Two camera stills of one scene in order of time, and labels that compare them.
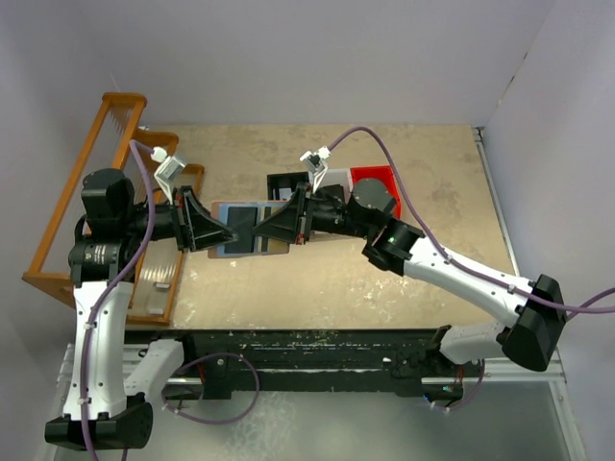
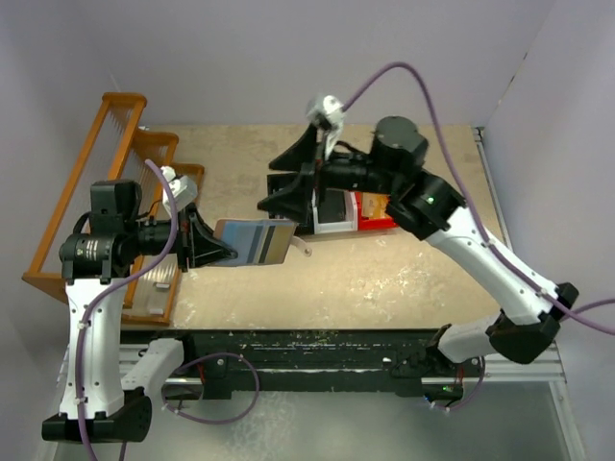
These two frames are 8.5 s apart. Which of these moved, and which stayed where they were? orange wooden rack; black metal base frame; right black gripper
Moved: right black gripper
Stayed: black metal base frame; orange wooden rack
